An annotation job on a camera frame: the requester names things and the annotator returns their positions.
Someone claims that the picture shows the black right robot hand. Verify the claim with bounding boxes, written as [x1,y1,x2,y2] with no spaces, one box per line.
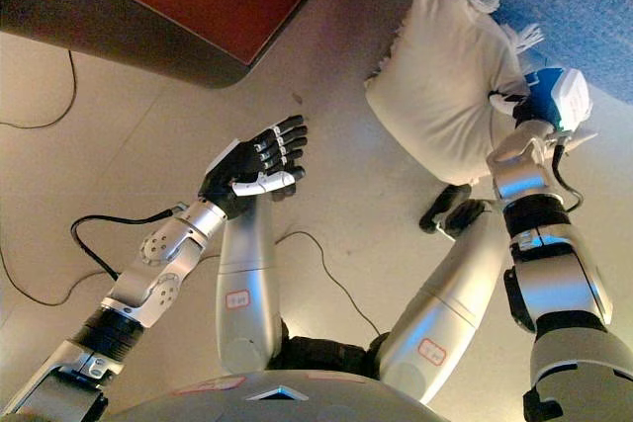
[487,65,594,139]

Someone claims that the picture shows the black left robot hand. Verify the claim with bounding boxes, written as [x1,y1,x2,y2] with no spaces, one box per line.
[197,114,309,220]

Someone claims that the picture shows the white fringed pillow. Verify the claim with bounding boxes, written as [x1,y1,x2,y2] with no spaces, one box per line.
[363,0,548,187]

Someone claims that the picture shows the grey fabric armchair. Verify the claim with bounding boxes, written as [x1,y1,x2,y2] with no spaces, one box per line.
[405,0,633,107]

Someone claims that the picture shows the silver left robot leg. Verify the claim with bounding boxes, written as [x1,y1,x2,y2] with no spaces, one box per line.
[215,192,284,377]

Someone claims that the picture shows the silver robot leg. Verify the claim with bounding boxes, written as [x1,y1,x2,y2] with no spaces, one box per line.
[215,192,284,377]
[375,199,510,406]

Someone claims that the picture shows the black right robot foot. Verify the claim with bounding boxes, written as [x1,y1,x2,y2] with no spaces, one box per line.
[418,183,491,240]

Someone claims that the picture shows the black robot waist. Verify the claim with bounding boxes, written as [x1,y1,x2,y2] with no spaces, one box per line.
[279,322,392,383]

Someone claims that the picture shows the grey robot torso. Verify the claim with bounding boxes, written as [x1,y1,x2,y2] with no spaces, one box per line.
[106,370,446,422]

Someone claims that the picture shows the silver right robot leg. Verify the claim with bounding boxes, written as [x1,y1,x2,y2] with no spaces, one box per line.
[375,199,510,406]

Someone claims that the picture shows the thick black wrist cable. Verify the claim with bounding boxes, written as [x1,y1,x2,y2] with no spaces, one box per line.
[551,132,585,213]
[69,208,189,281]

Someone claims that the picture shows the thin black floor cable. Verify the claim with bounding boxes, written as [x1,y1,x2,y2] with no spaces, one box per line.
[0,48,78,129]
[0,243,120,307]
[274,229,382,339]

